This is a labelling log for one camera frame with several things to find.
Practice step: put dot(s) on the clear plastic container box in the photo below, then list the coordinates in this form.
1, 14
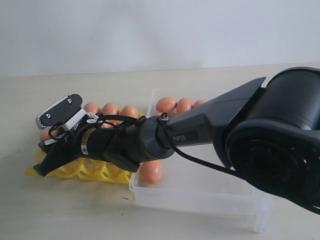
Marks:
189, 187

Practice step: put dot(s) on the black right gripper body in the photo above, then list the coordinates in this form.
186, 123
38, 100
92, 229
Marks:
93, 142

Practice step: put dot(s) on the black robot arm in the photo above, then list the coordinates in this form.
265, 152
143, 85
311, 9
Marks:
267, 136

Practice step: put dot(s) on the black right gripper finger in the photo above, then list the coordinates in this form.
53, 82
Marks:
66, 152
48, 147

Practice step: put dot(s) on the yellow plastic egg tray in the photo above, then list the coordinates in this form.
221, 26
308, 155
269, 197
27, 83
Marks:
92, 170

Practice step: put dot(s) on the brown egg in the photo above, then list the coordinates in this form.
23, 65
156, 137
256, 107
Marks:
151, 172
45, 136
92, 107
129, 111
109, 108
166, 104
198, 103
184, 105

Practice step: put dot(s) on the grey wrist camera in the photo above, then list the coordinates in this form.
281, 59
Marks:
60, 111

